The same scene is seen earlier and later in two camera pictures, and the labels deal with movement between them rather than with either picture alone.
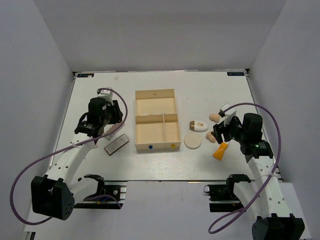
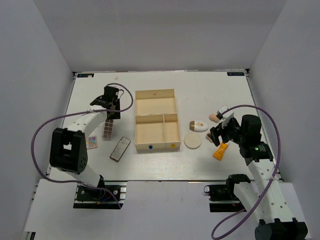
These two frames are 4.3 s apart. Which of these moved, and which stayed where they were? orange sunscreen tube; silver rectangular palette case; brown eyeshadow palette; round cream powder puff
Moved: silver rectangular palette case; brown eyeshadow palette
Stayed: round cream powder puff; orange sunscreen tube
